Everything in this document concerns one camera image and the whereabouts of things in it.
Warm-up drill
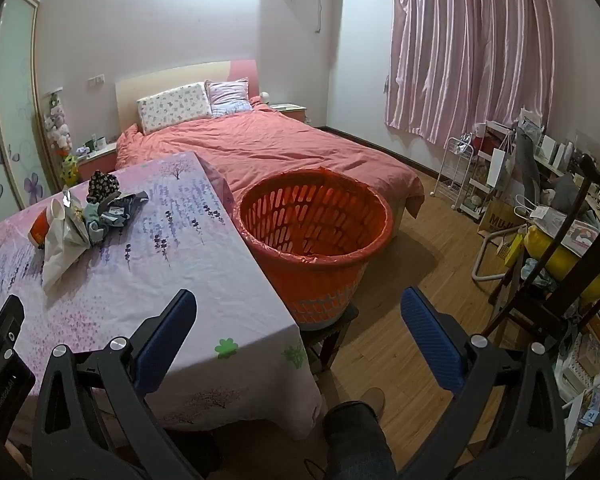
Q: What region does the light wooden nightstand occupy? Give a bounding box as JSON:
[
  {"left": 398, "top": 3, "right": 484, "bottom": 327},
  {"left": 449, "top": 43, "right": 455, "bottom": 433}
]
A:
[{"left": 267, "top": 103, "right": 309, "bottom": 124}]

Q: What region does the white metal frame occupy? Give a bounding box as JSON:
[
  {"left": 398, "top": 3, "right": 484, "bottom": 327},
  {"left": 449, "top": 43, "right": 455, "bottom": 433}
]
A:
[{"left": 472, "top": 224, "right": 527, "bottom": 284}]

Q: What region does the pink curtain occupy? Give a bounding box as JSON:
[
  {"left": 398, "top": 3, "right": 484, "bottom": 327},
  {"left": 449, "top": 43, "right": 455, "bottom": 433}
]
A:
[{"left": 383, "top": 0, "right": 572, "bottom": 146}]

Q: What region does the person's leg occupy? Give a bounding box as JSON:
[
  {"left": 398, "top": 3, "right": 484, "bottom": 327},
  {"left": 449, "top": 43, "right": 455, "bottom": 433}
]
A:
[{"left": 322, "top": 400, "right": 399, "bottom": 480}]

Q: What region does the orange laundry basket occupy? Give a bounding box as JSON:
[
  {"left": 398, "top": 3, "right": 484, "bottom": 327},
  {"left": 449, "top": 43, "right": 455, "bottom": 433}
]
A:
[{"left": 234, "top": 166, "right": 396, "bottom": 326}]

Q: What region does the white rolling cart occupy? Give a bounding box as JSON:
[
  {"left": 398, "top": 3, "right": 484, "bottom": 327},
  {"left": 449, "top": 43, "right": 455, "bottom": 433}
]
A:
[{"left": 432, "top": 134, "right": 512, "bottom": 224}]

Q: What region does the person's brown shoe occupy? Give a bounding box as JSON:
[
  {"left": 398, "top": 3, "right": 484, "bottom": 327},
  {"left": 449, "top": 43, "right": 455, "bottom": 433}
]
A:
[{"left": 362, "top": 387, "right": 386, "bottom": 419}]

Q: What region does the navy cloth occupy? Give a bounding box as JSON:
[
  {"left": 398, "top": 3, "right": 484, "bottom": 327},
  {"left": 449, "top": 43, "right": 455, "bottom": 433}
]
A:
[{"left": 99, "top": 190, "right": 149, "bottom": 232}]

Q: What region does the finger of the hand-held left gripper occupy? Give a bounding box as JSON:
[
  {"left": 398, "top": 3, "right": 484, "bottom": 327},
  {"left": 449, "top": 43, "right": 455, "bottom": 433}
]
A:
[{"left": 0, "top": 294, "right": 26, "bottom": 363}]

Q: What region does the orange cup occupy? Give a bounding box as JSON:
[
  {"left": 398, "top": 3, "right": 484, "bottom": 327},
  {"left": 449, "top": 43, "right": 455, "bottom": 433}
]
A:
[{"left": 28, "top": 204, "right": 57, "bottom": 249}]

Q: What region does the brown paper bag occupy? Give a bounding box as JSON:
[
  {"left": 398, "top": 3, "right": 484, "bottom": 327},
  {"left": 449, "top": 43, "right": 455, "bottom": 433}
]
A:
[{"left": 477, "top": 199, "right": 527, "bottom": 242}]

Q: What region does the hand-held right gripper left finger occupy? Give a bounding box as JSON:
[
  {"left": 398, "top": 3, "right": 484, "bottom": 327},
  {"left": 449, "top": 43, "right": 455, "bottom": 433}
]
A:
[{"left": 30, "top": 288, "right": 216, "bottom": 480}]

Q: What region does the coral duvet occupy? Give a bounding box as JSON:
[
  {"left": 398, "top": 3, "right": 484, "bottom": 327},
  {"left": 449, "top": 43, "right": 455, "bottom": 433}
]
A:
[{"left": 116, "top": 101, "right": 426, "bottom": 220}]

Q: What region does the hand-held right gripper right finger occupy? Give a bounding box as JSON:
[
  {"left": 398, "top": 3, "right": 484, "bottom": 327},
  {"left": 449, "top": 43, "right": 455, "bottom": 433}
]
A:
[{"left": 400, "top": 286, "right": 569, "bottom": 480}]

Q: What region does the lavender printed tablecloth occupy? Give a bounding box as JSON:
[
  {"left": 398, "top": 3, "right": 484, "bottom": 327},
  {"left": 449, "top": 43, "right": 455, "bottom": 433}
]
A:
[{"left": 0, "top": 151, "right": 327, "bottom": 442}]

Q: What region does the white floral pillow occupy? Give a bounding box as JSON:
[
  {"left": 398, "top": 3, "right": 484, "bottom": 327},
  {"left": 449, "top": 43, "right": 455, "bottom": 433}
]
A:
[{"left": 136, "top": 81, "right": 214, "bottom": 135}]

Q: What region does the dark wooden stool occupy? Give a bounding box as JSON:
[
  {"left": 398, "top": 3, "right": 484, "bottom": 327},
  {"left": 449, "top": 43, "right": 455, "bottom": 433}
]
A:
[{"left": 299, "top": 304, "right": 361, "bottom": 377}]

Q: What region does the pink nightstand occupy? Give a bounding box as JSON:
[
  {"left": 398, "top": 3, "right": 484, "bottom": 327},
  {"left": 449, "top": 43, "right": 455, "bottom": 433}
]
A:
[{"left": 75, "top": 142, "right": 119, "bottom": 184}]

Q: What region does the cream and pink headboard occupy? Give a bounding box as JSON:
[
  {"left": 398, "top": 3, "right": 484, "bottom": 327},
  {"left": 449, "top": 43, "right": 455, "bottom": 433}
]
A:
[{"left": 115, "top": 59, "right": 259, "bottom": 132}]

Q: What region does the flower printed wardrobe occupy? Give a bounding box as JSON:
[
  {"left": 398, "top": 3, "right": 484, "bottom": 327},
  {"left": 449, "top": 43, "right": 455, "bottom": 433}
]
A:
[{"left": 0, "top": 0, "right": 42, "bottom": 232}]

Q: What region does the green cloth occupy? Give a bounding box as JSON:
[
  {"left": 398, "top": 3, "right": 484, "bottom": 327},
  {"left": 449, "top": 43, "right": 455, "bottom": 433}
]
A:
[{"left": 86, "top": 219, "right": 107, "bottom": 247}]

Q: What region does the pink striped pillow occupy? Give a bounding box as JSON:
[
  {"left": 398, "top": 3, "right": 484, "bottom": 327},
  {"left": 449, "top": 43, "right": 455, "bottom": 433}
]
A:
[{"left": 204, "top": 79, "right": 254, "bottom": 117}]

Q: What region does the dark wooden chair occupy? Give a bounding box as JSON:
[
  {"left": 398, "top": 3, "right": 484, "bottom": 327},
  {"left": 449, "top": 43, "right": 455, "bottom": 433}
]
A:
[{"left": 481, "top": 153, "right": 600, "bottom": 357}]

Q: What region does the white plastic bag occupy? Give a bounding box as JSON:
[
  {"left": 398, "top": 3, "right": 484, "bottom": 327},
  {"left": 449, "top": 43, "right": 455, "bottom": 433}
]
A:
[{"left": 41, "top": 197, "right": 90, "bottom": 297}]

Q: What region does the white paper bag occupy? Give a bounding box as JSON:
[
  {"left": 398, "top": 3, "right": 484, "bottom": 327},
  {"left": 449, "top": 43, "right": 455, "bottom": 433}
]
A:
[{"left": 488, "top": 147, "right": 517, "bottom": 192}]

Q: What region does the dark floral cloth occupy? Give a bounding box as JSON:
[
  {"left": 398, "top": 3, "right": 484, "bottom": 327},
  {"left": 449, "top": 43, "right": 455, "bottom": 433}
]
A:
[{"left": 87, "top": 169, "right": 119, "bottom": 207}]

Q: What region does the plush toy tube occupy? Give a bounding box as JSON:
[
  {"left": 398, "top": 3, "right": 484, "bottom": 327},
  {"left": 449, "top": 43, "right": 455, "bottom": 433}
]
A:
[{"left": 42, "top": 91, "right": 79, "bottom": 189}]

